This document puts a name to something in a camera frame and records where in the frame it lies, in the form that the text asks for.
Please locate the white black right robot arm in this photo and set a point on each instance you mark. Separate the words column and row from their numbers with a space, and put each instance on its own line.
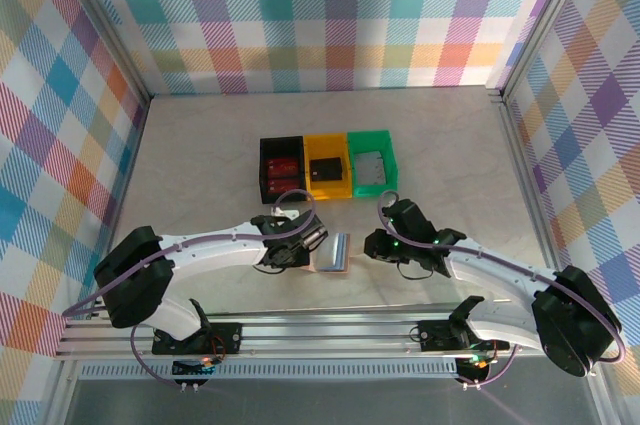
column 490, row 270

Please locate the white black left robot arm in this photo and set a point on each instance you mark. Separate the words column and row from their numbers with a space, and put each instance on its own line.
column 215, row 250

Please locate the red credit card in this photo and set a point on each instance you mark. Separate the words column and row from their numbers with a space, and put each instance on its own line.
column 282, row 167
column 282, row 187

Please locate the grey patterned credit card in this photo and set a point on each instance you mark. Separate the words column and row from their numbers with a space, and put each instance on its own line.
column 371, row 167

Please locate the black credit card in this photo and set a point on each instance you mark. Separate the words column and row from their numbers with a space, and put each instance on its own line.
column 326, row 170

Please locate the black plastic bin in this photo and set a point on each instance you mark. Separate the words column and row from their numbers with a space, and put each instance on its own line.
column 280, row 145

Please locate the green plastic bin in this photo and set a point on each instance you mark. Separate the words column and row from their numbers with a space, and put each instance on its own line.
column 370, row 139

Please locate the yellow plastic bin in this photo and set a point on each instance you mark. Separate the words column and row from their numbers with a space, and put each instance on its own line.
column 325, row 142

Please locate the right controller board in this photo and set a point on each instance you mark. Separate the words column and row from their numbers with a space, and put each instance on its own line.
column 472, row 367

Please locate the controller board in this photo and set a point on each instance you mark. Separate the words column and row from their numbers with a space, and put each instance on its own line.
column 192, row 369
column 472, row 367

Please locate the left controller board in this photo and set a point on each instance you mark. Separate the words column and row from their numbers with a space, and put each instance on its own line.
column 192, row 369

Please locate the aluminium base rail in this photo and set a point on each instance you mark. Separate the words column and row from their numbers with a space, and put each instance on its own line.
column 325, row 335

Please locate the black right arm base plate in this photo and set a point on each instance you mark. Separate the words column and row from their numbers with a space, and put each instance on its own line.
column 435, row 335

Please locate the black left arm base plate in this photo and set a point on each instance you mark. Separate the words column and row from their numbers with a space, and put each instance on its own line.
column 230, row 337

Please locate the aluminium side rail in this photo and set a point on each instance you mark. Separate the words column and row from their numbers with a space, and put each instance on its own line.
column 123, row 180
column 528, row 180

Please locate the aluminium corner post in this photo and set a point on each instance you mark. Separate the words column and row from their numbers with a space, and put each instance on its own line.
column 542, row 20
column 110, row 25

